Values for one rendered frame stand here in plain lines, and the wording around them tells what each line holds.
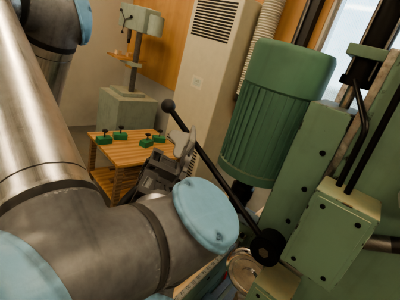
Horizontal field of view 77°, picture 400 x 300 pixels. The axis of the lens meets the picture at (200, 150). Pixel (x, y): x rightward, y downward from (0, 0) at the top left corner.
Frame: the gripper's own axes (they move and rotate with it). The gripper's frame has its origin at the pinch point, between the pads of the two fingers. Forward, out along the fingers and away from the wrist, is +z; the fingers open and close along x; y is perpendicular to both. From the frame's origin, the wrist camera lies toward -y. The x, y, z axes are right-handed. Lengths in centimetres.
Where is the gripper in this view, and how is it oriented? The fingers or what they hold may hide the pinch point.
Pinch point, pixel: (181, 148)
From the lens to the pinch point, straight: 62.7
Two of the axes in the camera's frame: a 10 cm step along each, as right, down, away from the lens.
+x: -5.0, 6.8, 5.4
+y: -8.6, -4.3, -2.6
